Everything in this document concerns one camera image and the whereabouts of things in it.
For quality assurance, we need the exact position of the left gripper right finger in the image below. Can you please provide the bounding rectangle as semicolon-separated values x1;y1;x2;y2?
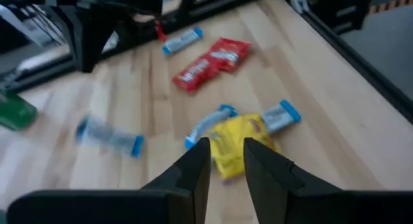
244;138;413;224

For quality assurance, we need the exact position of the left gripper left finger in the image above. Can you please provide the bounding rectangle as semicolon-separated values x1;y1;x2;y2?
6;137;212;224

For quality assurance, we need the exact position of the yellow sour candy packet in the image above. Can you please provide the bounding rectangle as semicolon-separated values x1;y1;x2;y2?
206;113;281;181

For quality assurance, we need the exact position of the blue silver candy bar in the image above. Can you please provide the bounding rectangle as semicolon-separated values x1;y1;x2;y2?
260;99;302;135
74;114;145;159
184;103;239;150
162;26;204;56

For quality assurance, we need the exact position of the red Skittles packet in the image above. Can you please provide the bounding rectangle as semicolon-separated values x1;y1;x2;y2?
208;36;252;73
172;54;223;94

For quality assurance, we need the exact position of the small red tag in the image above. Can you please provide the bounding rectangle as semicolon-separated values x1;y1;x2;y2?
154;19;168;43

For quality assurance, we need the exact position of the green soda can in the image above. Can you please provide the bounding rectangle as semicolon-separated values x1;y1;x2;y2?
0;90;39;132

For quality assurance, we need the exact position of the black shelf rack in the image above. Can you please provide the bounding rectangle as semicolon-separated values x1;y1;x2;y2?
287;0;375;34

